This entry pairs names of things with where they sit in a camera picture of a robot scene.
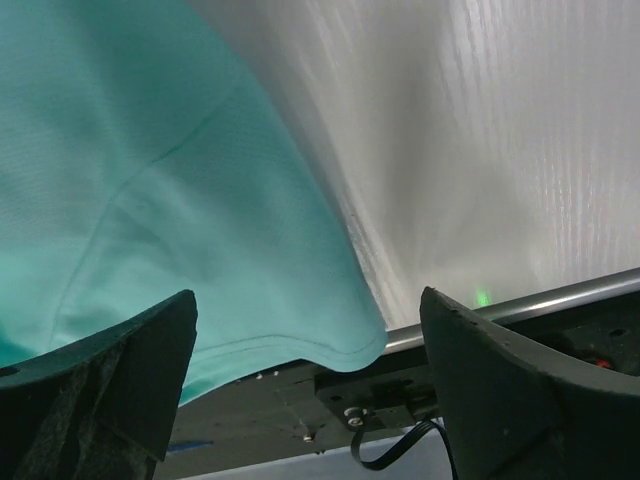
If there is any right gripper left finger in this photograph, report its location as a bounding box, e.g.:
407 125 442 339
1 290 197 479

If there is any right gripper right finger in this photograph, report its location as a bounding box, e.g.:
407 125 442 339
420 288 639 479

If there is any teal t shirt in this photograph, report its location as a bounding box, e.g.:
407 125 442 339
1 1 387 402

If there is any black thin wire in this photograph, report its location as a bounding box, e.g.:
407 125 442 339
349 418 449 471

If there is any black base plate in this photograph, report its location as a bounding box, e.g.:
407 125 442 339
155 293 639 479

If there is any aluminium front rail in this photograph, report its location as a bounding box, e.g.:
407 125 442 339
382 267 640 357

